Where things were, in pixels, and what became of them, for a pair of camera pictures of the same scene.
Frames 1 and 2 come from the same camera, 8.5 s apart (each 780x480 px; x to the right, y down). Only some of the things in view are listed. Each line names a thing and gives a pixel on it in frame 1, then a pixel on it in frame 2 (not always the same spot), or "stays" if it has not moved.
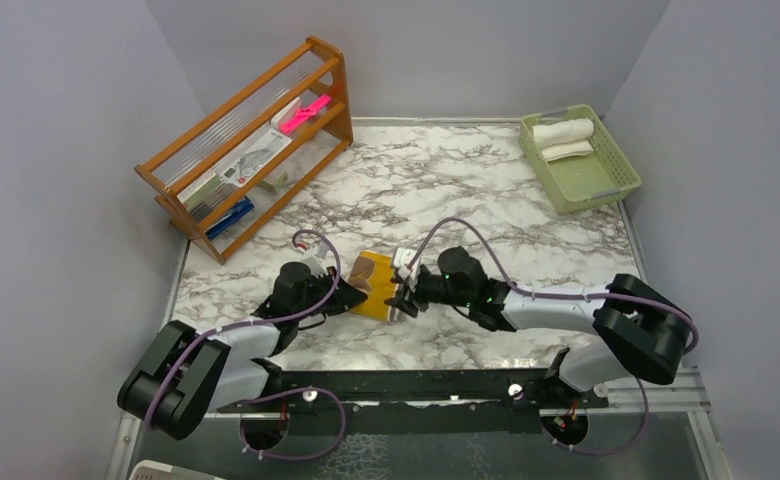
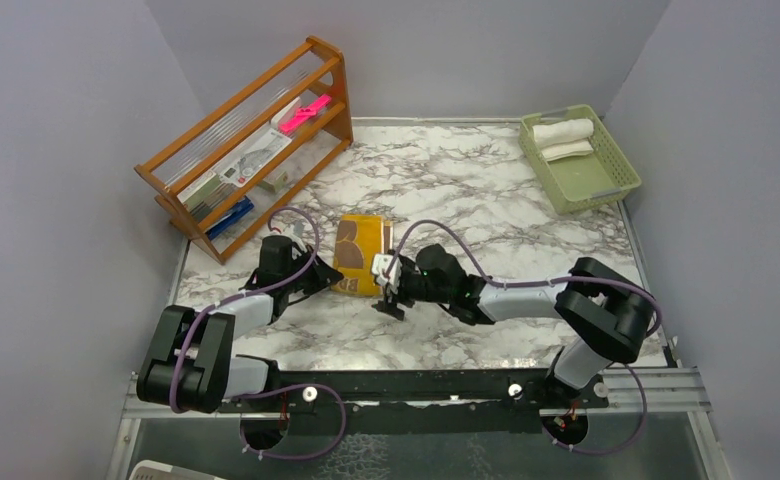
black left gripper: (345, 297) to (322, 275)
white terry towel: (563, 138) stays
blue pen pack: (241, 208) stays
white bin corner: (155, 470) stays
